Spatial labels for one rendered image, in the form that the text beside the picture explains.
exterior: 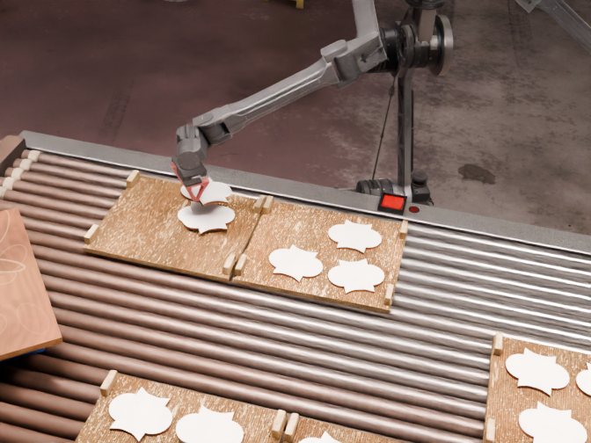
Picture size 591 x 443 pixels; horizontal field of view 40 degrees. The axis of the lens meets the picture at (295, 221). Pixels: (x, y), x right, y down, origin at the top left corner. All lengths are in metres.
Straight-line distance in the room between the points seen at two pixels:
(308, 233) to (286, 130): 2.19
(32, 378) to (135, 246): 0.48
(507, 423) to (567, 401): 0.16
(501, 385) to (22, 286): 1.13
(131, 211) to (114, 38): 3.11
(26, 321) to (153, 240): 0.48
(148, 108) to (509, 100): 2.06
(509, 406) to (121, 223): 1.13
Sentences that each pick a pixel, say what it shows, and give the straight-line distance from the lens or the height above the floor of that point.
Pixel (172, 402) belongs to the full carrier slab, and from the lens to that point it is 1.87.
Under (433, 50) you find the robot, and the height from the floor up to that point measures 1.15.
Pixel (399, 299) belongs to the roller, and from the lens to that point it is 2.14.
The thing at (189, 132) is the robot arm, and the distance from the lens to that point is 2.14.
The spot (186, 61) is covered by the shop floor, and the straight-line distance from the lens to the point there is 5.08.
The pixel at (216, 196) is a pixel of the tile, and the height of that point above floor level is 1.01.
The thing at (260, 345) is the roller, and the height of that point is 0.92.
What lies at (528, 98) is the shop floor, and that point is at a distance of 5.01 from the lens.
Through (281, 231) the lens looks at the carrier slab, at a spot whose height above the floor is 0.94.
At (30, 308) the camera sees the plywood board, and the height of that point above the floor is 1.04.
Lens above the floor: 2.39
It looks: 39 degrees down
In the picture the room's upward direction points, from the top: 3 degrees clockwise
